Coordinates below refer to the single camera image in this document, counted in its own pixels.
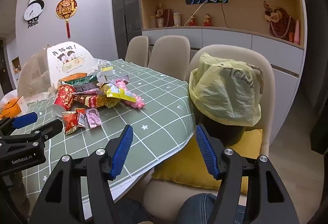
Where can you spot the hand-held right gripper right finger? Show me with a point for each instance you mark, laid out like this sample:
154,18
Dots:
206,152

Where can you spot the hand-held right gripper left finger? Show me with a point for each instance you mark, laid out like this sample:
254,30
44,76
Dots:
121,152

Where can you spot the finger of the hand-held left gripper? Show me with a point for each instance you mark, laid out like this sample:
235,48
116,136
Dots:
48,128
24,117

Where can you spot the small red striped packet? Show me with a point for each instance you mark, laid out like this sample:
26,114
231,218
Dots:
80,117

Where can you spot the red paper cup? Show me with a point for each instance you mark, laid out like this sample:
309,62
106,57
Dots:
65,96

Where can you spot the pale purple small packet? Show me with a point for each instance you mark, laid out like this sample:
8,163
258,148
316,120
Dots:
92,117

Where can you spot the red and yellow snack packet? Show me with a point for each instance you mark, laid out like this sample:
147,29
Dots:
94,101

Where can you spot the green snack packet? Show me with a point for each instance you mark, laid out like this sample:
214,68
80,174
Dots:
82,81

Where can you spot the orange snack packet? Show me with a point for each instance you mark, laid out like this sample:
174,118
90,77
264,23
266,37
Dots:
76,76

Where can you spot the yellow snack wrapper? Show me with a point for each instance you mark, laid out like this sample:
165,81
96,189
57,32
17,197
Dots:
116,92

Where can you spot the orange and white box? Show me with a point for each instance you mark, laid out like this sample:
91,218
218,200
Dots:
9,108

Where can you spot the yellow cushion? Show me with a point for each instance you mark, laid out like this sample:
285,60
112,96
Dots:
179,167

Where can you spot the green checked tablecloth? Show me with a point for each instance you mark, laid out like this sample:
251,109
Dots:
158,121

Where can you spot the pink caterpillar toy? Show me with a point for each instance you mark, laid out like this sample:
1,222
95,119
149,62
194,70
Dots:
135,103

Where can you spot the person's blue jeans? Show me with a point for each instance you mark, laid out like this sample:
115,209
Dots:
194,208

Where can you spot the printed mesh food cover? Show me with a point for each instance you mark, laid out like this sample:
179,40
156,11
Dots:
66,60

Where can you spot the beige dining chair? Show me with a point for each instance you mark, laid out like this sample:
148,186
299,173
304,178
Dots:
266,101
137,49
169,55

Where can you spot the small white yellow container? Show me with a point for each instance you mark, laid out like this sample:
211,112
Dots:
106,68

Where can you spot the grey sideboard cabinet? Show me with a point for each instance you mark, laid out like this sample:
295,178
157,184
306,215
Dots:
230,37

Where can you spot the red gold figurine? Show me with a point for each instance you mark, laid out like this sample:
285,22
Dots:
192,20
207,20

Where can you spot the small jar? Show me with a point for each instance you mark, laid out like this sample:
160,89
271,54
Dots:
153,22

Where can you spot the white cup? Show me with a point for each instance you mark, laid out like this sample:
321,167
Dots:
177,19

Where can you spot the dark red flower bag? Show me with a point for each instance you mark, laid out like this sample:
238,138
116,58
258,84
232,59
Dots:
167,17

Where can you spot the dark glass door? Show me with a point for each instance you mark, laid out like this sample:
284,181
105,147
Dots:
126,8

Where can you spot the small red box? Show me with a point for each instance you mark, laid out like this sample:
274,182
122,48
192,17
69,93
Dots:
291,37

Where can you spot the large pearl flower bag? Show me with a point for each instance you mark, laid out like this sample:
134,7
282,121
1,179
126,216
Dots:
281,24

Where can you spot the black power strip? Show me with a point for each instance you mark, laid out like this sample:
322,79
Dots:
194,0

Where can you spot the panda wall clock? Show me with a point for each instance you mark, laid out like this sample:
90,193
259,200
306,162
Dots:
33,10

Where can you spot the red round wall ornament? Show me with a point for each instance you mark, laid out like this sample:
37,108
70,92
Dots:
66,7

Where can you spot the wooden wall shelf unit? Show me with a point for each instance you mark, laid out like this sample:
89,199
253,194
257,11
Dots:
243,14

